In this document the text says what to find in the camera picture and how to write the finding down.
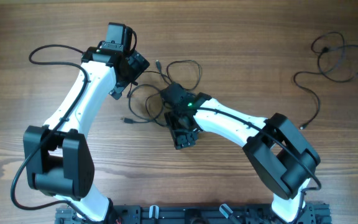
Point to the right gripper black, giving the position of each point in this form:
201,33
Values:
181,140

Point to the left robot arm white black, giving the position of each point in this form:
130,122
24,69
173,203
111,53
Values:
57,161

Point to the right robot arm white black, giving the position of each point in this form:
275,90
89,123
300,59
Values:
281,156

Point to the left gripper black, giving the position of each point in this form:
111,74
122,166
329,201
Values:
138,64

